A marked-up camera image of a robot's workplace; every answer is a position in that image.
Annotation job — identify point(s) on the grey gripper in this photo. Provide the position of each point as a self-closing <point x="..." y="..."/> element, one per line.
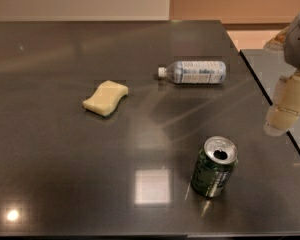
<point x="298" y="45"/>

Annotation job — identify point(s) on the clear blue plastic water bottle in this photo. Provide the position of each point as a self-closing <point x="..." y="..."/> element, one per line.
<point x="194" y="72"/>

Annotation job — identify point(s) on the yellow sponge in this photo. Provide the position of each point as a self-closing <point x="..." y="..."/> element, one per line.
<point x="106" y="98"/>

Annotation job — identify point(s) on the dark side table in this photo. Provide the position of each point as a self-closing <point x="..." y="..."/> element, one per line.
<point x="268" y="68"/>

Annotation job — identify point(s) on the green soda can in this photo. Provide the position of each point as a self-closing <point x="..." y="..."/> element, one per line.
<point x="217" y="159"/>

